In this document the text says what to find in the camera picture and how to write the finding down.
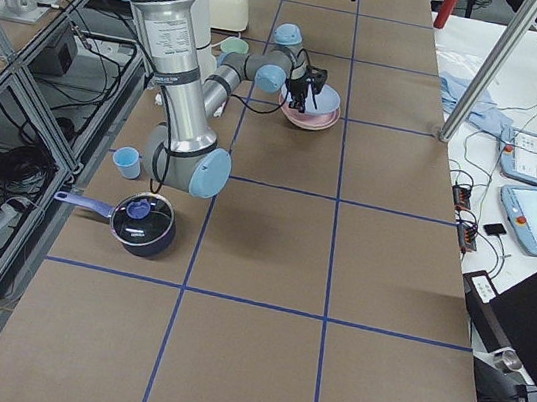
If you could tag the aluminium frame post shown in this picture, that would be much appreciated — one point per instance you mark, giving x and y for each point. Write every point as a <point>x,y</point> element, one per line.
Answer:
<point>499,54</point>

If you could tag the upper teach pendant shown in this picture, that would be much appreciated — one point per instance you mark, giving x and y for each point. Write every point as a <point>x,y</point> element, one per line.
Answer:
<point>518,155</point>

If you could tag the cream toaster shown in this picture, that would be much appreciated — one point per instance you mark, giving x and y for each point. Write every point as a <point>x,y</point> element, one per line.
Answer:
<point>229,15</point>

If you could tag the dark blue lidded pot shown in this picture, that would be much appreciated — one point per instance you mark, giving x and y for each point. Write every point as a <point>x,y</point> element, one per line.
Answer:
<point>143,223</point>

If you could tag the blue plate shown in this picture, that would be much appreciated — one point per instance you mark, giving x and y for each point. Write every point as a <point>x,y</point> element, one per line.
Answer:
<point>326,101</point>

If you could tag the light blue cup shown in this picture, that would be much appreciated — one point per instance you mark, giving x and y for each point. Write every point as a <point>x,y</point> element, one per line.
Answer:
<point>127,161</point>

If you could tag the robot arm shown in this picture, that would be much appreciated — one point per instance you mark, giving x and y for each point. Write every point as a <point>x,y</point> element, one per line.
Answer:
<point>183,153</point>

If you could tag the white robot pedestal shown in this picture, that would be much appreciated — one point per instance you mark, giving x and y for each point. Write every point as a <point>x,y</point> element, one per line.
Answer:
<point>209,25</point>

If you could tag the red bottle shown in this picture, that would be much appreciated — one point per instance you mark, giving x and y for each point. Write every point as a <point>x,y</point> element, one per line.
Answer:
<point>445,11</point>

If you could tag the green bowl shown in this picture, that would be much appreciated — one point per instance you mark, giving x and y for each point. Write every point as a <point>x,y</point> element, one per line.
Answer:
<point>234,45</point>

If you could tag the pink plate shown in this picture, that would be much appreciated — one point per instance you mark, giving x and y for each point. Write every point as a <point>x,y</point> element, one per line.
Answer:
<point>311,122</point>

